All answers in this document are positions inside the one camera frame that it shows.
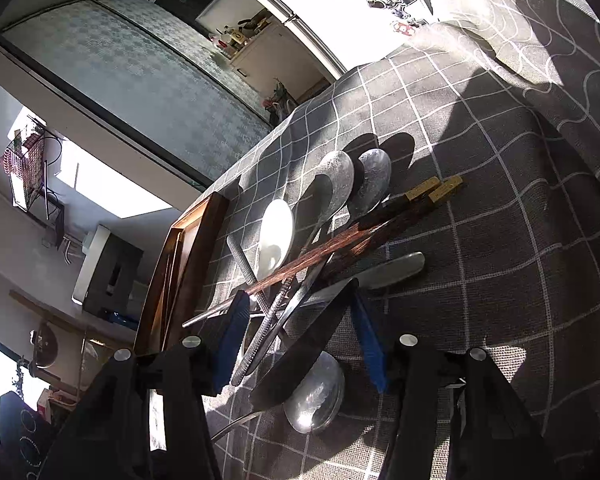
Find dark cooking pan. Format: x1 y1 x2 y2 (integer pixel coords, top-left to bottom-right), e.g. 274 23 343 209
236 9 272 37

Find wire rack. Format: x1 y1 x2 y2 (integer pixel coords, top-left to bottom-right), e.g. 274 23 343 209
0 115 49 211

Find patterned glass sliding door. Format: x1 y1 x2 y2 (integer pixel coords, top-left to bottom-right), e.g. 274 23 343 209
0 0 277 188

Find dark utensil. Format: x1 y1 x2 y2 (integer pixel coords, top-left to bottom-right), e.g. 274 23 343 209
249 276 360 409

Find wooden chopstick gold end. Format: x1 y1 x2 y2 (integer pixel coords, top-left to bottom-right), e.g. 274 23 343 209
245 176 441 296
320 175 465 283

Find black white fridge magnets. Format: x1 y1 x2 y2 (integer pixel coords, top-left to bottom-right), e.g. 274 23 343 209
366 0 412 19

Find cream kitchen cabinet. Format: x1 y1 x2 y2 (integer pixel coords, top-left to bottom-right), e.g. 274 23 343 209
229 19 332 107

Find black induction cooktop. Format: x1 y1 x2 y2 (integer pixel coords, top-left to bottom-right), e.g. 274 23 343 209
0 391 57 480

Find white ceramic spoon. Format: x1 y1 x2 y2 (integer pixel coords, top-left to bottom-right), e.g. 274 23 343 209
256 198 296 286

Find white refrigerator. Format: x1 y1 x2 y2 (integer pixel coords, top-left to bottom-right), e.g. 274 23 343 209
214 0 451 81

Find black metal stand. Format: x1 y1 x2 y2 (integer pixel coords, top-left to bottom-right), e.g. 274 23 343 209
41 159 67 252

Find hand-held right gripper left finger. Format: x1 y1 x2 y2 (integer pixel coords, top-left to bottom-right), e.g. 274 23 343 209
37 291 252 480

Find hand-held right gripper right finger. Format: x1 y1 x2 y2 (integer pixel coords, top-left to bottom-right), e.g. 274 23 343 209
351 290 576 480

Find metal table knife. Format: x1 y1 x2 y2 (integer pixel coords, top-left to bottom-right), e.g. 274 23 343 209
300 251 427 311

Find grey checked tablecloth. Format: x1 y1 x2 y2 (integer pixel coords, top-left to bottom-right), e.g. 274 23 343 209
200 0 600 480

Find white boxy appliance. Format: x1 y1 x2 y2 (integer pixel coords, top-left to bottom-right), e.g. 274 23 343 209
71 225 147 313

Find red white fridge magnet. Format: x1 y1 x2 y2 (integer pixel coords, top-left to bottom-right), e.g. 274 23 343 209
390 18 429 37

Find countertop condiment bottles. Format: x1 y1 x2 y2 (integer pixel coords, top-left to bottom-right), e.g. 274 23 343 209
209 24 247 59

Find metal spoon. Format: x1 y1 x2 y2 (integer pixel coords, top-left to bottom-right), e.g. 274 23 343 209
230 150 355 387
284 351 347 435
349 148 392 214

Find wooden cutlery tray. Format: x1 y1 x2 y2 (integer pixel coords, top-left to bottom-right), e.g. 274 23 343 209
132 192 231 361

